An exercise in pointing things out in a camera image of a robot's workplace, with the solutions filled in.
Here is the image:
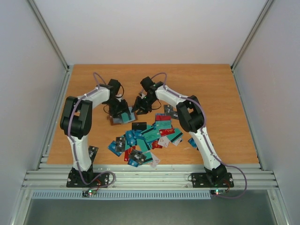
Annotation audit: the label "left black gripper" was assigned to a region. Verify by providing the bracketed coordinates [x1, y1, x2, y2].
[106, 98, 131, 118]

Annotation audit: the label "brown leather card holder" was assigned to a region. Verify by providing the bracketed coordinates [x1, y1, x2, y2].
[108, 106, 137, 126]

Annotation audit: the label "teal striped card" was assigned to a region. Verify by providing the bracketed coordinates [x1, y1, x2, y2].
[121, 112, 134, 124]

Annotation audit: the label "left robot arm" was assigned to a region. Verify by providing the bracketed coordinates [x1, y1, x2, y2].
[60, 79, 129, 187]

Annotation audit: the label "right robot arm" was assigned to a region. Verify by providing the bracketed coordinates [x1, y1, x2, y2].
[132, 76, 227, 187]

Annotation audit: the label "dark red card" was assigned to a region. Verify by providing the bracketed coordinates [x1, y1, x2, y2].
[155, 113, 172, 121]

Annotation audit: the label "black plain card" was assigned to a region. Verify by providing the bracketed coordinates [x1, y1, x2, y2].
[132, 122, 147, 131]

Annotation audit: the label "black card top upper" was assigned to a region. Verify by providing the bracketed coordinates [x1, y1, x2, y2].
[164, 105, 174, 116]

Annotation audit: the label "teal card pile bottom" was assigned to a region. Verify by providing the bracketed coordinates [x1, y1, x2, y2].
[137, 128, 183, 149]

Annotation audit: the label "blue card pile centre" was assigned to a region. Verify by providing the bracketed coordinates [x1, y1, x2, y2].
[125, 130, 137, 146]

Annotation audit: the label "black vip card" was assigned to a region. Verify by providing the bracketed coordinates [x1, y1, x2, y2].
[128, 150, 146, 167]
[88, 146, 98, 163]
[116, 136, 126, 152]

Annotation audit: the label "red gold VIP card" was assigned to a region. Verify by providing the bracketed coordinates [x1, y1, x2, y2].
[159, 127, 175, 136]

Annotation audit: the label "blue card left edge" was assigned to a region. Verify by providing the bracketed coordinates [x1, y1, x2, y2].
[108, 141, 122, 157]

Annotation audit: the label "black VIP card far left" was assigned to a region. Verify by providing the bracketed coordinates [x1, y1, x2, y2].
[88, 146, 98, 163]

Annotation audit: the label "black VIP card bottom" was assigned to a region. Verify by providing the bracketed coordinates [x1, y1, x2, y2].
[128, 150, 146, 167]

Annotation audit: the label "blue card right upper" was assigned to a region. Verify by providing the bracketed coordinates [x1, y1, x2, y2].
[188, 138, 197, 149]

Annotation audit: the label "left controller board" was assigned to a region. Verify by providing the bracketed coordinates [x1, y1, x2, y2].
[82, 189, 98, 197]

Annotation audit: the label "controller board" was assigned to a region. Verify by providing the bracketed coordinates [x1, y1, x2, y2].
[82, 189, 98, 197]
[210, 189, 228, 195]

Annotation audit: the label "right controller board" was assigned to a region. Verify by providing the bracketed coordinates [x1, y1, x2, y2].
[210, 189, 228, 195]

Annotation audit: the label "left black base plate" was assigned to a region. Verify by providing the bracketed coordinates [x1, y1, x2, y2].
[66, 168, 110, 188]

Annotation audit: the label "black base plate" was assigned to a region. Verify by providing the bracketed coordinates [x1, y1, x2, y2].
[190, 172, 234, 188]
[66, 168, 110, 188]

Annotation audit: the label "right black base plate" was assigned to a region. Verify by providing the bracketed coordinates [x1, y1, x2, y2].
[190, 172, 234, 188]

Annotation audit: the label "aluminium frame rails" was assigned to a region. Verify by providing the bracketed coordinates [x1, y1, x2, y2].
[22, 164, 279, 190]

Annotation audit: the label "grey slotted cable duct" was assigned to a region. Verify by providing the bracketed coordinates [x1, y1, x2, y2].
[32, 190, 211, 200]

